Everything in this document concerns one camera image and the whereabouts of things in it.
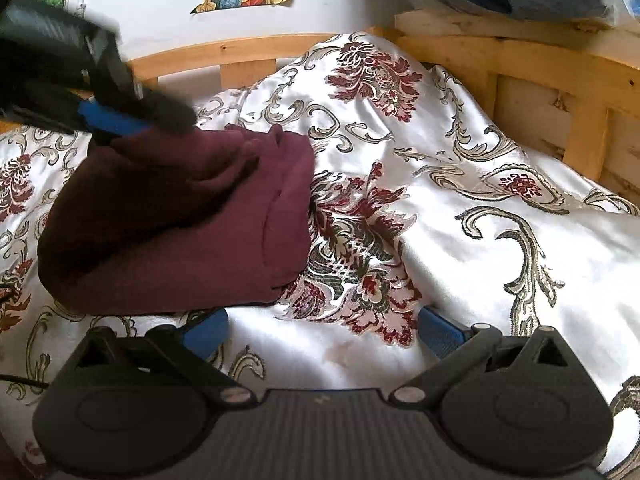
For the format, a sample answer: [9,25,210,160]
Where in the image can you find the floral satin bedspread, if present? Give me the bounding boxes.
[0,31,640,480]

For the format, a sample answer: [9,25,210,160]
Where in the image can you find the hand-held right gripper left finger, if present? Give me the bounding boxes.
[62,307,258,406]

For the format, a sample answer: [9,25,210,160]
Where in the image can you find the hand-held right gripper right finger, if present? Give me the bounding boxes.
[390,306,583,406]

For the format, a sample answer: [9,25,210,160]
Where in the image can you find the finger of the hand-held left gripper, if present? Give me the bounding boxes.
[91,35,197,135]
[0,99,152,142]

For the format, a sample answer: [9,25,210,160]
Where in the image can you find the wooden bed frame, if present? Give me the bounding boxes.
[0,10,640,201]

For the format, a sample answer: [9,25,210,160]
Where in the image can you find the maroon long-sleeve shirt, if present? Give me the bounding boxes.
[37,122,317,313]

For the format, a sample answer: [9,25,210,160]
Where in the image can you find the black cable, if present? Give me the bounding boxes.
[0,373,51,391]

